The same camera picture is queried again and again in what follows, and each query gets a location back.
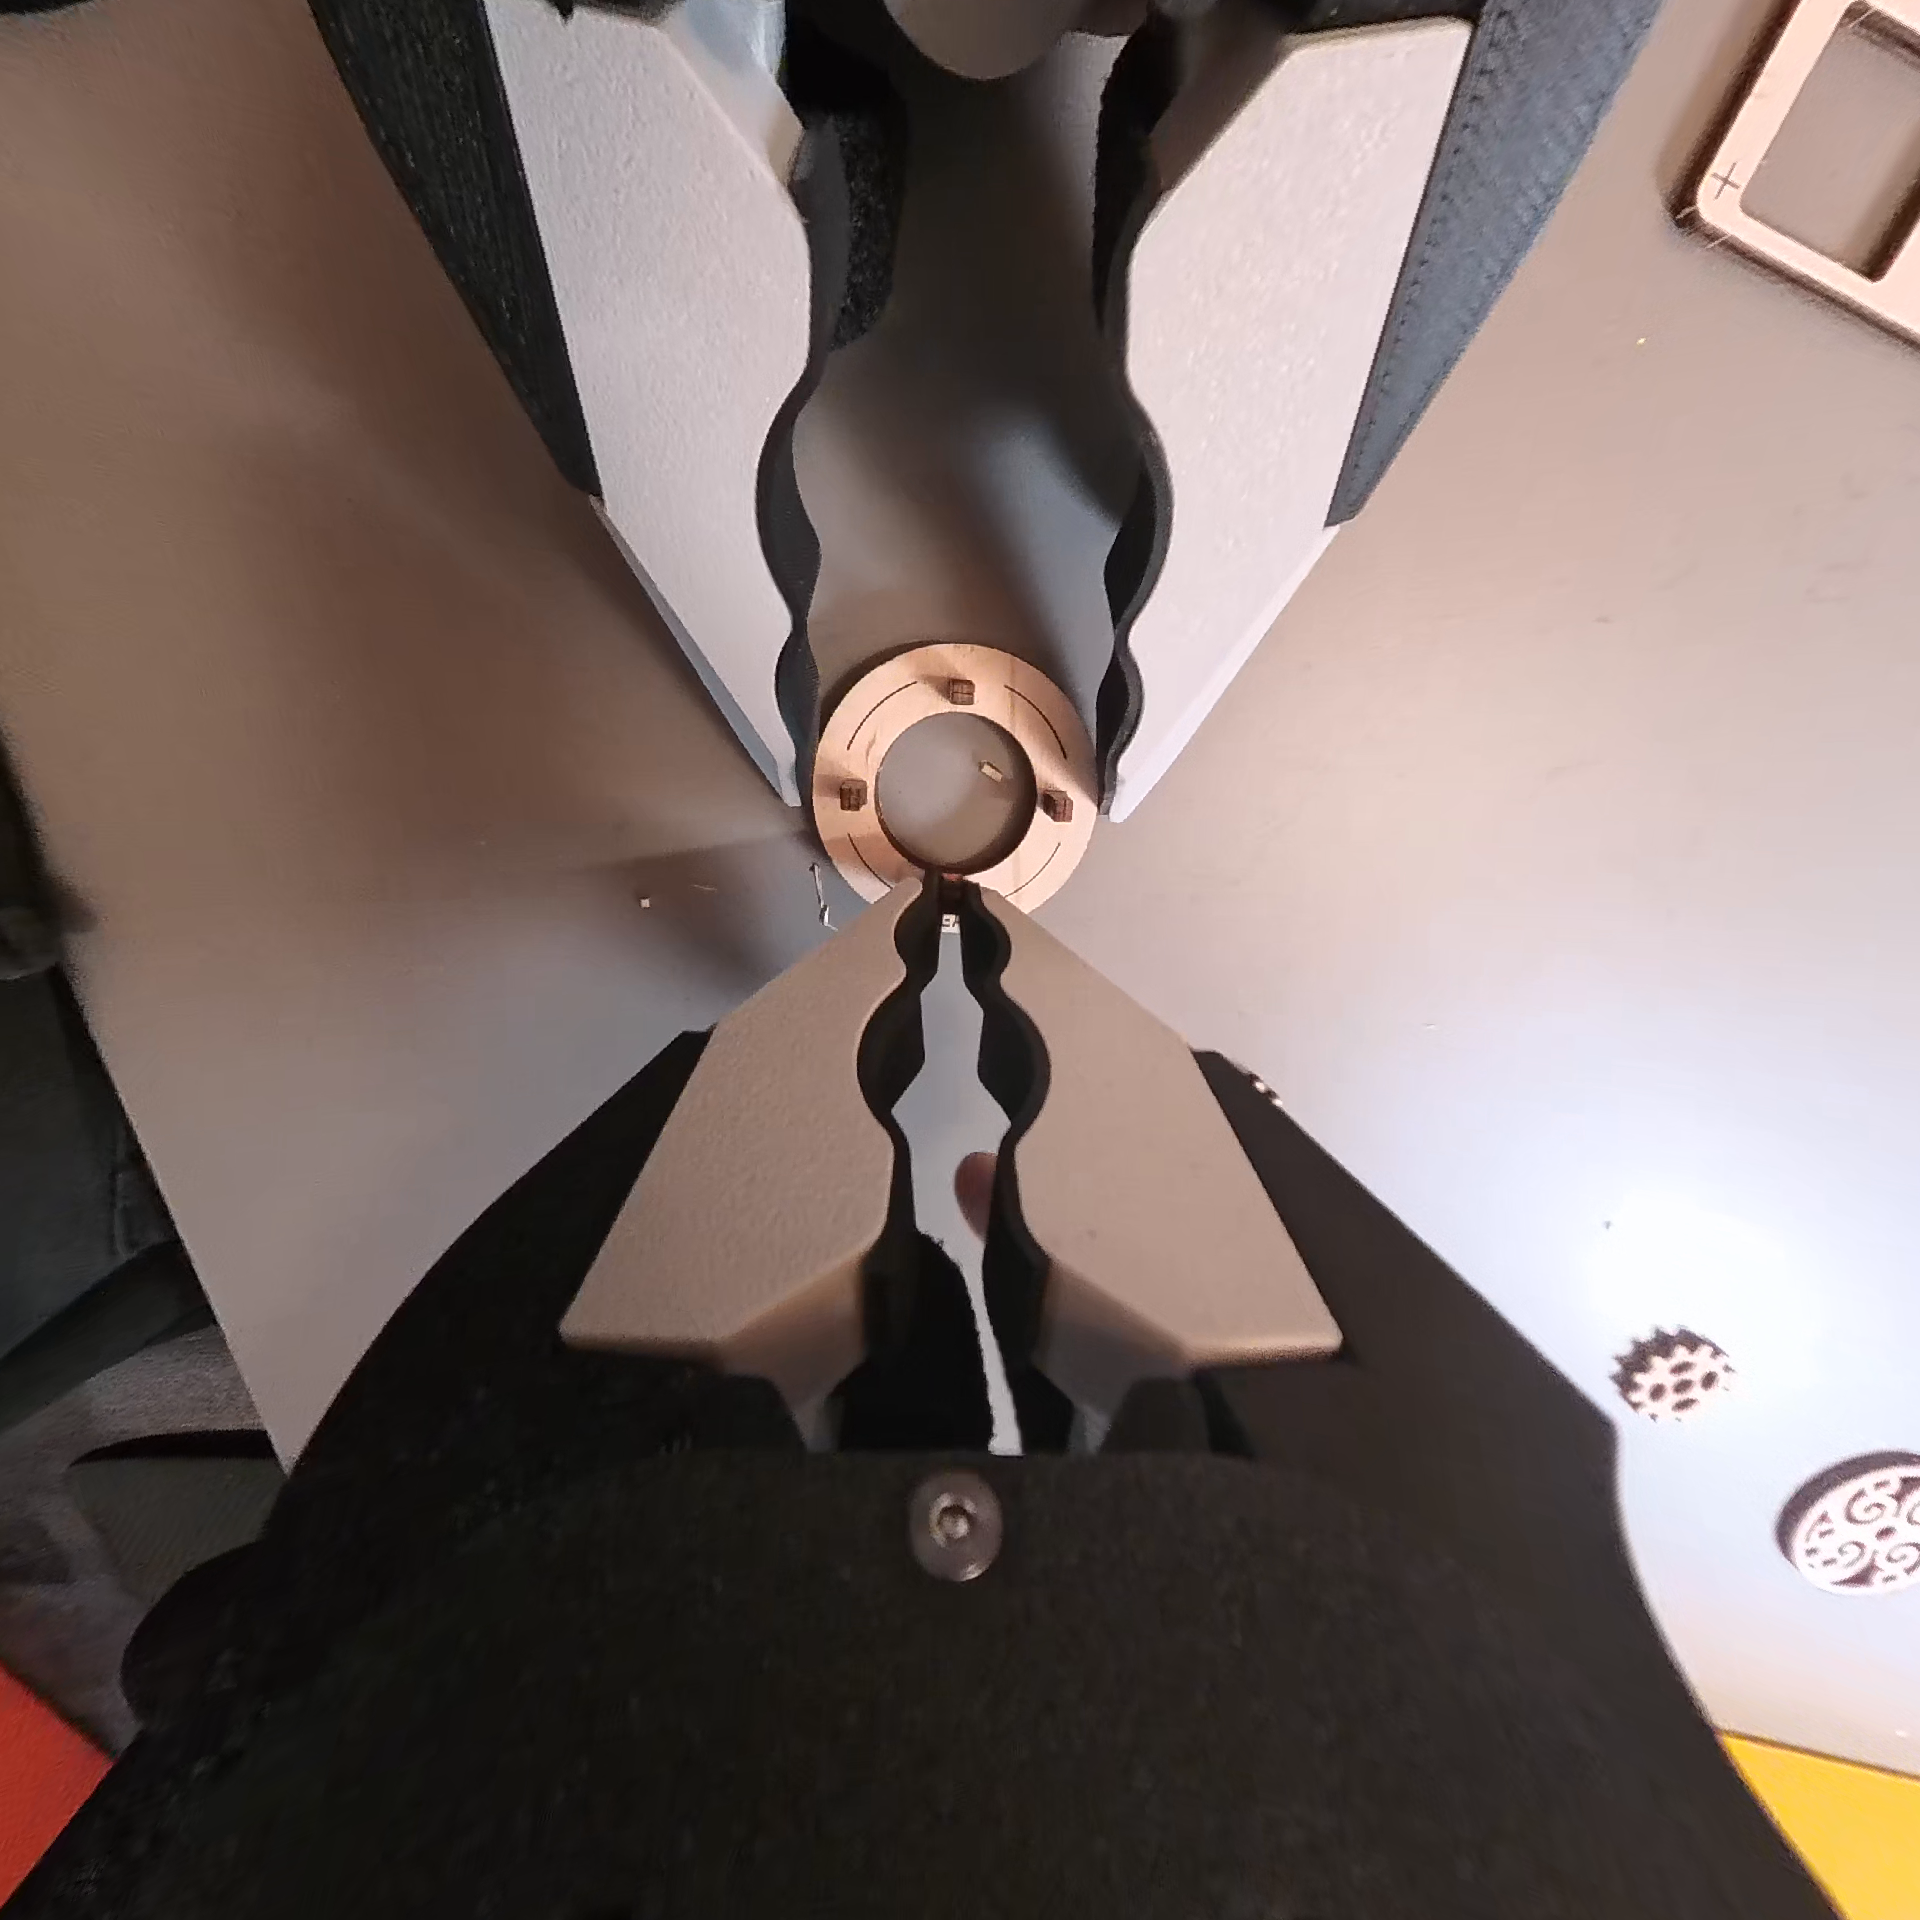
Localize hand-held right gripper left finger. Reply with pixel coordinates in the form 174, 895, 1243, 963
559, 882, 932, 1447

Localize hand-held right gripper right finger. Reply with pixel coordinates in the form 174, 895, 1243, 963
954, 882, 1346, 1447

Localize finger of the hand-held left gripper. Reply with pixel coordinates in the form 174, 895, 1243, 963
482, 0, 833, 804
1092, 0, 1481, 822

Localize wooden ring base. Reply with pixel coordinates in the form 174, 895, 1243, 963
808, 642, 1110, 913

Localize small wooden gear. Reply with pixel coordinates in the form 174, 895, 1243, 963
1609, 1325, 1740, 1425

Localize ornate wooden disc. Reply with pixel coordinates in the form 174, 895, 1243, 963
1782, 1451, 1920, 1602

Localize wooden parts board round holes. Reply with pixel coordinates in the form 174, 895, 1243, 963
1667, 0, 1920, 329

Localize person's dark trousers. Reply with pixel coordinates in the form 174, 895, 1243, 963
0, 705, 295, 1740

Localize red object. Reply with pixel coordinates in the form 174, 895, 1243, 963
0, 1655, 116, 1858

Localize yellow plastic bin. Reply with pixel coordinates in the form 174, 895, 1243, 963
1718, 1723, 1920, 1920

